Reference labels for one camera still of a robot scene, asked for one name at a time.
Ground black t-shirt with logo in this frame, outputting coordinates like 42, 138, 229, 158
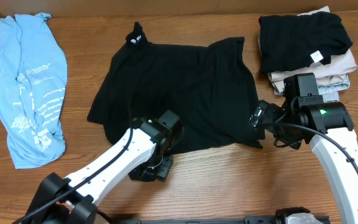
87, 23, 265, 154

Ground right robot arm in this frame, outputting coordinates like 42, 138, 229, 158
249, 73, 358, 223

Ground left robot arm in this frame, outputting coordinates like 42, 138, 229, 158
17, 110, 184, 223

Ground folded light denim garment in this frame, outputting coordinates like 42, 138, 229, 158
316, 74, 351, 103

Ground folded black garment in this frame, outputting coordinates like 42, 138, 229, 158
259, 12, 353, 73

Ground folded beige garment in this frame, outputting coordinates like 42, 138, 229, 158
266, 6, 357, 95

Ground light blue printed t-shirt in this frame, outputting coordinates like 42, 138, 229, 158
0, 12, 68, 169

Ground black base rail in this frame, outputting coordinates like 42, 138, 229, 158
114, 207, 331, 224

